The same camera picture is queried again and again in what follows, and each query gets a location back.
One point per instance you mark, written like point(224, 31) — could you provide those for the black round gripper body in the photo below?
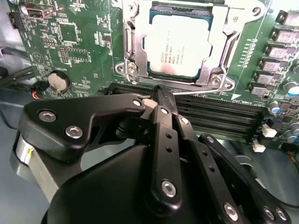
point(105, 198)

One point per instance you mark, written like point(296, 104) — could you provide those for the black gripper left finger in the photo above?
point(58, 130)

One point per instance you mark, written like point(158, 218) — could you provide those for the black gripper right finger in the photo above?
point(201, 154)

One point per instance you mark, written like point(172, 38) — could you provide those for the metal socket cover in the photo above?
point(140, 58)

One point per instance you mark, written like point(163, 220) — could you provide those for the silver topped CPU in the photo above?
point(177, 44)

